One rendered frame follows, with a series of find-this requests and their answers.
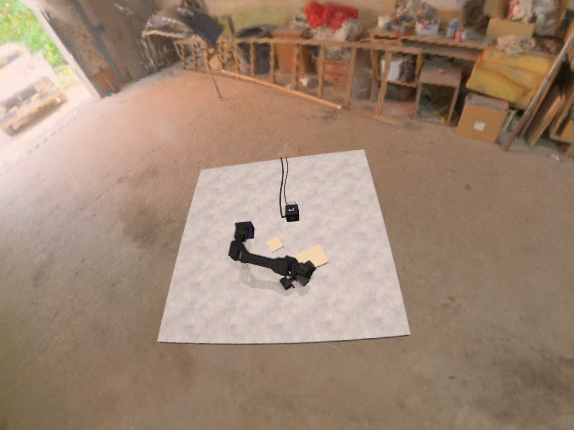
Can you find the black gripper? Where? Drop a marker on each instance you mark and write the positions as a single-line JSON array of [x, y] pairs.
[[287, 283]]

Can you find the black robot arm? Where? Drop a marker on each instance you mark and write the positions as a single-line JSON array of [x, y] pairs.
[[281, 266]]

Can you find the tan flat wooden plank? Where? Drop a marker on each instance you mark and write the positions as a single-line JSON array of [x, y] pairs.
[[315, 254]]

